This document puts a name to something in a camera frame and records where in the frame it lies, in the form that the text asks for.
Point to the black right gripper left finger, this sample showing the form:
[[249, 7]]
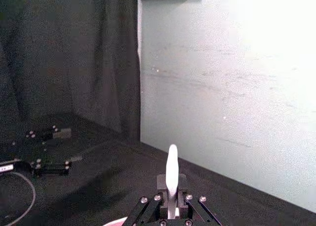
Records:
[[148, 211]]

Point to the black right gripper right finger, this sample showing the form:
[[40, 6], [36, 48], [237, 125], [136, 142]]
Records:
[[195, 211]]

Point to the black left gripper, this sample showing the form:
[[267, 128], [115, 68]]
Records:
[[22, 151]]

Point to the small white plastic piece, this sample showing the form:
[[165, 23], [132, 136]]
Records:
[[172, 166]]

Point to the red rounded object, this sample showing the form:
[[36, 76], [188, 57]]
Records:
[[116, 222]]

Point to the black table cloth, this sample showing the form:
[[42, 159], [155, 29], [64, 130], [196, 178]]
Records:
[[98, 186]]

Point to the black hanging curtain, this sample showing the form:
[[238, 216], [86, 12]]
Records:
[[69, 50]]

